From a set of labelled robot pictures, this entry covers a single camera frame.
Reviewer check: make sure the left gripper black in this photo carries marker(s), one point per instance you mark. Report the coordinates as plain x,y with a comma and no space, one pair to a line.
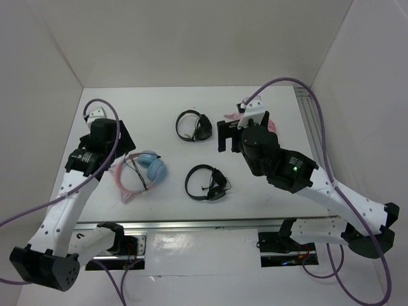
125,143

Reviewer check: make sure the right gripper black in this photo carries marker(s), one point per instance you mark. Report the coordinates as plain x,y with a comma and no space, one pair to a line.
226,130

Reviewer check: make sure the pink blue cat-ear headphones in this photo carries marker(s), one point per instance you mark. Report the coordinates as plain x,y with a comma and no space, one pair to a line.
149,167

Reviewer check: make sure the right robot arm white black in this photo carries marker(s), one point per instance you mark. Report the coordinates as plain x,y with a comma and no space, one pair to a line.
359,223

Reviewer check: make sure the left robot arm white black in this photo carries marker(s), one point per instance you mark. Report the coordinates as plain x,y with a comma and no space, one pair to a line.
55,254

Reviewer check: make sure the black headphones far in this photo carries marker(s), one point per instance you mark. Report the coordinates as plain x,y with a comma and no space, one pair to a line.
202,131

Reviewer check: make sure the black headphones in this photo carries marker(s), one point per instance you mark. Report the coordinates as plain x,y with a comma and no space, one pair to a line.
217,187
202,131

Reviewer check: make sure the black headphones near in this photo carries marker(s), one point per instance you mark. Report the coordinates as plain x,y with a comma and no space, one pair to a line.
217,187

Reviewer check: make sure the pink gaming headset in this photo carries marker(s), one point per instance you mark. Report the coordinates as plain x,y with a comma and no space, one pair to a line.
237,116

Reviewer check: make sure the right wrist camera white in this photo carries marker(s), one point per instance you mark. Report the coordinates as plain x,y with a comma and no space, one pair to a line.
252,110

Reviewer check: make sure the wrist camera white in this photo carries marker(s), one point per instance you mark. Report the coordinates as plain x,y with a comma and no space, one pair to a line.
97,113
252,110

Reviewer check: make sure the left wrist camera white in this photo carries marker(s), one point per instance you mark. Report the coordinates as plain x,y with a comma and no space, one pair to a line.
97,113

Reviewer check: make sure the aluminium side rail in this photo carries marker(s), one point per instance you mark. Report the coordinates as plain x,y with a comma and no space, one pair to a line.
312,124

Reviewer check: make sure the aluminium front rail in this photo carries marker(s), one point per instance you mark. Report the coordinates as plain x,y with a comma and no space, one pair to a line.
202,224

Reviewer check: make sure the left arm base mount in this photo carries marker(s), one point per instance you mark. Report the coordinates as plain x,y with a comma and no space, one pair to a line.
132,253

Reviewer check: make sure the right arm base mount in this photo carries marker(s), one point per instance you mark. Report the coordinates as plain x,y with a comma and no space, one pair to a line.
275,252

